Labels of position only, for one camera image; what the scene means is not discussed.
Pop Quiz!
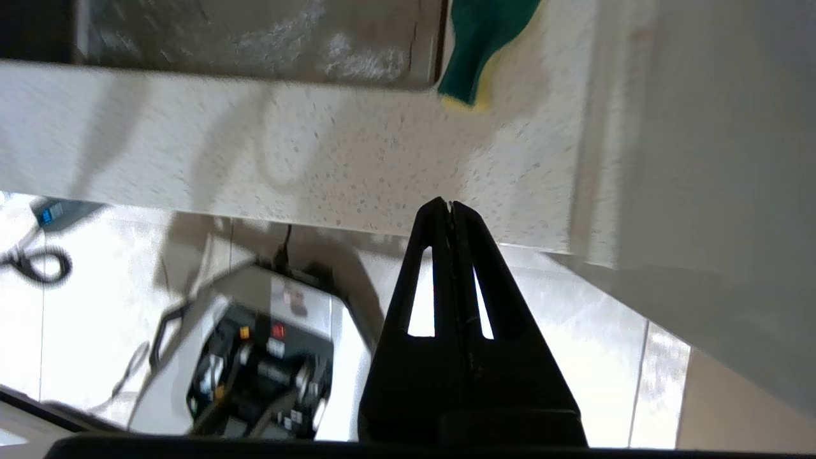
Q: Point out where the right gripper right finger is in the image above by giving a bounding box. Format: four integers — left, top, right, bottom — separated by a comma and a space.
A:
454, 203, 588, 446

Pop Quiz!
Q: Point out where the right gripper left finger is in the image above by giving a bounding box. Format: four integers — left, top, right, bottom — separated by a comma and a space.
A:
358, 198, 460, 442

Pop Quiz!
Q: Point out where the green and yellow sponge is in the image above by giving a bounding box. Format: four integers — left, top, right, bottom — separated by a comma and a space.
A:
437, 0, 543, 110

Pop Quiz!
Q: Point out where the stainless steel sink basin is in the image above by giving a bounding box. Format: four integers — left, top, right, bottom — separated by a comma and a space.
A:
0, 0, 447, 90

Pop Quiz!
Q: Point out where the grey device with black rim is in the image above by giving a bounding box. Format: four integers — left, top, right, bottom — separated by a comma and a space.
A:
127, 258, 378, 441

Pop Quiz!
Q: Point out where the grey box with blue label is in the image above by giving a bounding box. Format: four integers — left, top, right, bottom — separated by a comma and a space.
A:
31, 198, 106, 233

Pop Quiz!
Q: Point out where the black floor power cable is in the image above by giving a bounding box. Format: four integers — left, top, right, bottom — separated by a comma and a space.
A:
112, 298, 193, 399
0, 245, 72, 285

